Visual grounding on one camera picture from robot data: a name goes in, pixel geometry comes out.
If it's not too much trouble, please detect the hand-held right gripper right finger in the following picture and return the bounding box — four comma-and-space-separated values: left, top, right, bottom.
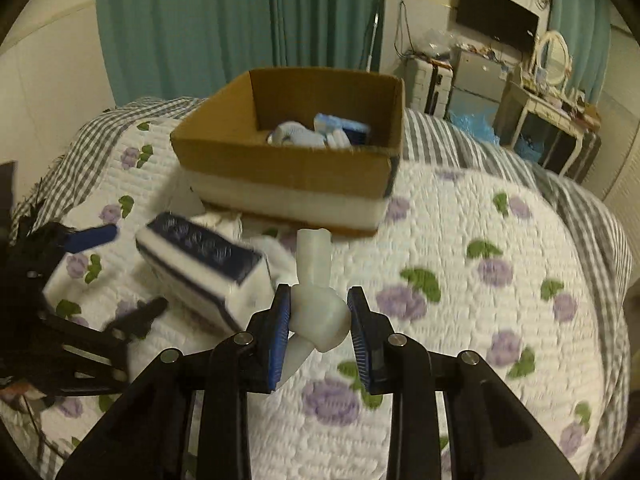
346, 285, 582, 480

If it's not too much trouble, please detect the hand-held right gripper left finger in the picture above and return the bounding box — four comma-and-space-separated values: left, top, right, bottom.
55, 283, 292, 480

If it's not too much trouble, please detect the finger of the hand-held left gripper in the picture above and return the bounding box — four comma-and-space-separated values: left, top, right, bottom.
42, 296, 170, 395
47, 223, 120, 261

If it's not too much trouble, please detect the white plastic pipe fitting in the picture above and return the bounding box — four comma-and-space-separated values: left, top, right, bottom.
277, 227, 351, 391

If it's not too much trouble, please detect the blue white tissue packet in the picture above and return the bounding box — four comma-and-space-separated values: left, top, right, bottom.
134, 211, 274, 334
325, 129, 372, 149
313, 112, 372, 134

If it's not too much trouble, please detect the brown cardboard box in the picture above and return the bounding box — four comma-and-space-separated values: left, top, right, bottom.
170, 67, 406, 238

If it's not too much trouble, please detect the white blue soft toy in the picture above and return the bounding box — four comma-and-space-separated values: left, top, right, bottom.
267, 121, 327, 149

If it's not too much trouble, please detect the floral quilted blanket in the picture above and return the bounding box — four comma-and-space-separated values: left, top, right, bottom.
0, 110, 628, 480

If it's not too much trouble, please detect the wide green curtain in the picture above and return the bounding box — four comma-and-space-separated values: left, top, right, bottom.
92, 0, 389, 107

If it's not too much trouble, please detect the blue plastic bag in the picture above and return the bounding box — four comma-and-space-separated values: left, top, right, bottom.
449, 109, 502, 145

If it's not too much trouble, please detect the floral quilted bedspread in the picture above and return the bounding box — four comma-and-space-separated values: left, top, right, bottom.
10, 96, 635, 473

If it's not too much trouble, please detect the grey suitcase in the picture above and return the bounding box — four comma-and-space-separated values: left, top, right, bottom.
404, 55, 455, 115

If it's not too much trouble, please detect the silver small fridge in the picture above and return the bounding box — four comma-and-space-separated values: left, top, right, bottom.
447, 47, 512, 111

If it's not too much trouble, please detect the white vanity table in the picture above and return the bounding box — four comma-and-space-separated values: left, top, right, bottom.
494, 77, 590, 162

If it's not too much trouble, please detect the white mop pole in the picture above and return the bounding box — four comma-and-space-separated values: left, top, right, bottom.
366, 9, 379, 74

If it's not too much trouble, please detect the white oval vanity mirror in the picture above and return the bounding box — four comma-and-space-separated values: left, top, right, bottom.
530, 30, 572, 88

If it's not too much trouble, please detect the narrow green curtain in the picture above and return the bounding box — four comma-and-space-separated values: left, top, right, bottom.
547, 0, 614, 106

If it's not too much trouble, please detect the black wall television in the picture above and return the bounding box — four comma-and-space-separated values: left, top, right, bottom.
456, 0, 540, 54

